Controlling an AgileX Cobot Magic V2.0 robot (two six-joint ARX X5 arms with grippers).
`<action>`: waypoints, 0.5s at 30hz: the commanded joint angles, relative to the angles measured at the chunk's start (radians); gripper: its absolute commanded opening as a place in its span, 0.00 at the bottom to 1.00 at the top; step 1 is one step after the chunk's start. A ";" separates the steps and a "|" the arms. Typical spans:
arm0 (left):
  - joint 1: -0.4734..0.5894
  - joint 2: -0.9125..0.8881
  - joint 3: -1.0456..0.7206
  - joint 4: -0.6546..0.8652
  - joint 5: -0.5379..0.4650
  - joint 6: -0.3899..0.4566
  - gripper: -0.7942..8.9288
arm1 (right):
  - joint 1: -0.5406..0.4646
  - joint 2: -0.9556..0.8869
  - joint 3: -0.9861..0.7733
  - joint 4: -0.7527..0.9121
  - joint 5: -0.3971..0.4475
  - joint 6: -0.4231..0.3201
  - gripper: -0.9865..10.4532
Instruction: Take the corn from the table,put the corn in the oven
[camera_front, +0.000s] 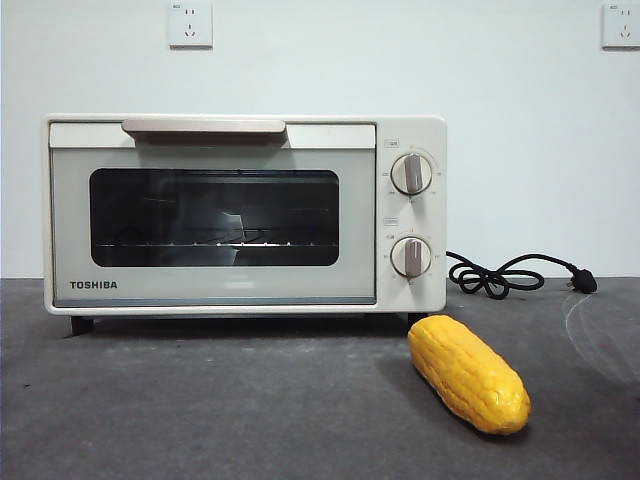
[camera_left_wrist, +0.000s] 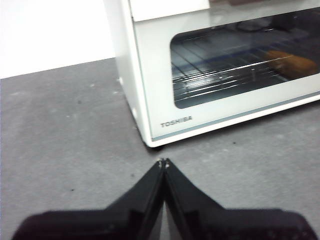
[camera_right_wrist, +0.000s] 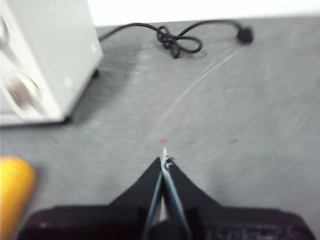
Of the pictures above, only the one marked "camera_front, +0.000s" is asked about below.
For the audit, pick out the yellow corn cob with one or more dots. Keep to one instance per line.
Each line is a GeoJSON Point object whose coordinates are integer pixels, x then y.
{"type": "Point", "coordinates": [465, 375]}

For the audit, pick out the oven timer knob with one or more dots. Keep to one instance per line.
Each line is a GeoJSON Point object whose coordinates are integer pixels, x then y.
{"type": "Point", "coordinates": [411, 257]}

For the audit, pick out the oven door with glass window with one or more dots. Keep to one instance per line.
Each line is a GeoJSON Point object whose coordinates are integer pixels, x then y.
{"type": "Point", "coordinates": [210, 290]}

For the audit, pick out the white wall socket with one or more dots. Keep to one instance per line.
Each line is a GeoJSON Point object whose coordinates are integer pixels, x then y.
{"type": "Point", "coordinates": [622, 27]}
{"type": "Point", "coordinates": [190, 25]}

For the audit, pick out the oven temperature knob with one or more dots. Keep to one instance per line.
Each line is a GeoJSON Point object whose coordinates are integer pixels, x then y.
{"type": "Point", "coordinates": [412, 174]}

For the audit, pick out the white Toshiba toaster oven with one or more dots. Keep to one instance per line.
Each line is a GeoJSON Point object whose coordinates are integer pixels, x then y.
{"type": "Point", "coordinates": [410, 130]}

